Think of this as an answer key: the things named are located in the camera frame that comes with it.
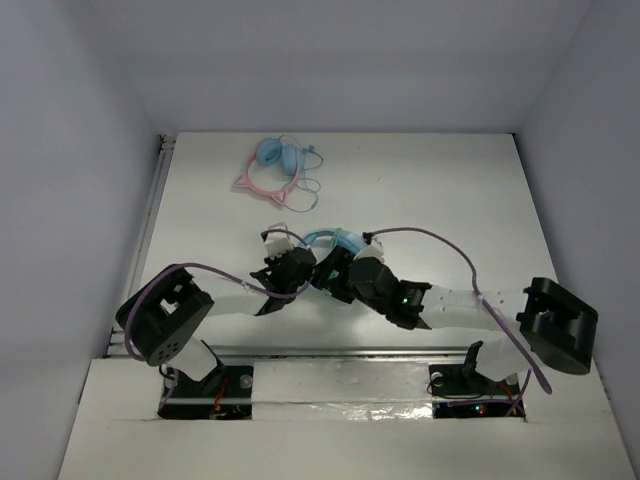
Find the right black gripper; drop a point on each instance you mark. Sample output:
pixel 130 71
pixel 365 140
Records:
pixel 340 260

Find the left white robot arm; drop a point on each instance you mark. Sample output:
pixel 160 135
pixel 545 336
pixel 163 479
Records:
pixel 159 321

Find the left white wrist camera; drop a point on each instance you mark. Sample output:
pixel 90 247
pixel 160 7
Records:
pixel 276 240

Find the aluminium rail left side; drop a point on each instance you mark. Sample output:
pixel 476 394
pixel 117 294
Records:
pixel 138 257

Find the light blue headphones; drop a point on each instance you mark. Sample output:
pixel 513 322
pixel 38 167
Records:
pixel 336 237

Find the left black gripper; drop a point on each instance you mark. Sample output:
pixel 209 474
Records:
pixel 288 267

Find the pink cat-ear headphones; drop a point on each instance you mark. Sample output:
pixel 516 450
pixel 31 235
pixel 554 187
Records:
pixel 268 153

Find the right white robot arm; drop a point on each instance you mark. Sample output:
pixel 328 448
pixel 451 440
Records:
pixel 542 324

